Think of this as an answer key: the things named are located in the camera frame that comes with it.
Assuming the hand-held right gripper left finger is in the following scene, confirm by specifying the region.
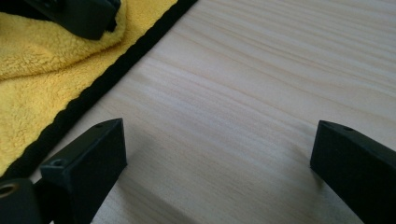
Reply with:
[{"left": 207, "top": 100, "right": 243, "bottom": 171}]
[{"left": 34, "top": 118, "right": 128, "bottom": 224}]

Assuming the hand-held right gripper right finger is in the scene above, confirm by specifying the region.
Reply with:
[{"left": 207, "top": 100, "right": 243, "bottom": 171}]
[{"left": 309, "top": 119, "right": 396, "bottom": 224}]

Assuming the yellow cloth with black edge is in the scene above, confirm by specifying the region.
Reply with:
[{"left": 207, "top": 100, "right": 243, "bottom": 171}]
[{"left": 0, "top": 0, "right": 199, "bottom": 182}]

